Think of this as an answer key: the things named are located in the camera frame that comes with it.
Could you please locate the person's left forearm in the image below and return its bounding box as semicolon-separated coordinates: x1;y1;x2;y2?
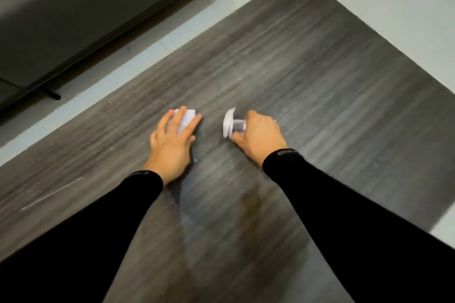
0;170;164;303

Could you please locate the black sofa leg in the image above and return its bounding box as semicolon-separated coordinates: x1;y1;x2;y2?
36;85;62;101

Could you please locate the person's right hand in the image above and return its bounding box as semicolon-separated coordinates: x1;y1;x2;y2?
231;110;288;168

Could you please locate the white paper scrap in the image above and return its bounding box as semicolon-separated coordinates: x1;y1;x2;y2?
223;107;237;139

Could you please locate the person's right forearm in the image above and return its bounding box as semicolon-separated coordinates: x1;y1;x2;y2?
262;149;455;303

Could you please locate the white paper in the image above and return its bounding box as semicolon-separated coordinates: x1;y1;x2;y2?
173;108;197;134

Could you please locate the grey sofa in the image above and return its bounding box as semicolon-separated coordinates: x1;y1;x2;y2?
0;0;232;112

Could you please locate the person's left hand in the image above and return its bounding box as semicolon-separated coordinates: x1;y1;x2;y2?
143;106;203;186

